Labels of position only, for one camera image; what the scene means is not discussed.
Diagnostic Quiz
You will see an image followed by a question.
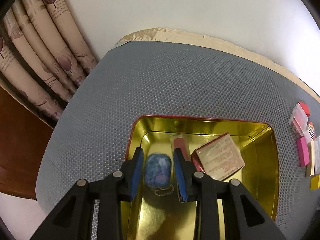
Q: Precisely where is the pink rectangular block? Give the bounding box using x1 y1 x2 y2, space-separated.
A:
296 137 310 167

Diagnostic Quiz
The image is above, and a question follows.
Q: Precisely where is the blue marbled earbud case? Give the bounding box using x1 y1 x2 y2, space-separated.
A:
144 153 171 189

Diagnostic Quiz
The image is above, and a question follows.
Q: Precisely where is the beige red cardboard box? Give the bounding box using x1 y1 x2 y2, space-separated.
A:
191 133 245 181

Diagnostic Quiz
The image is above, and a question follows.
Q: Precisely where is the yellow small box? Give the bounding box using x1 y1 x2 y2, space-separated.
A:
310 175 320 190

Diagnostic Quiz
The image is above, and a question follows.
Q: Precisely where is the red gold metal tin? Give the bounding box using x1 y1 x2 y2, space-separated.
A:
121 116 279 239

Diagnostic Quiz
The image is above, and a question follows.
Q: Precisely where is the wooden rectangular block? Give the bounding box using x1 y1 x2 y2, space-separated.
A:
306 140 315 177

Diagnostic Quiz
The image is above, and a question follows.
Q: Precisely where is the grey mesh table mat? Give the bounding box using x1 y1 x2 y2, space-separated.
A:
36 41 319 239

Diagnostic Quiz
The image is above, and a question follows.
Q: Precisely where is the brown wooden door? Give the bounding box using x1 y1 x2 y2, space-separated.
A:
0 89 53 199

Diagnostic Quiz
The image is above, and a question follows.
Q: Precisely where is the small colourful round tin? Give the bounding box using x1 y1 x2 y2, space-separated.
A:
307 122 316 140

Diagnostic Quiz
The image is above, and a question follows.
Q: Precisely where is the clear plastic case red lid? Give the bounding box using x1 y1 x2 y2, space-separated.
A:
289 103 311 140

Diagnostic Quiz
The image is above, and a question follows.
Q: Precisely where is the beige patterned curtain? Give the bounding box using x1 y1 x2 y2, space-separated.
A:
1 0 97 126

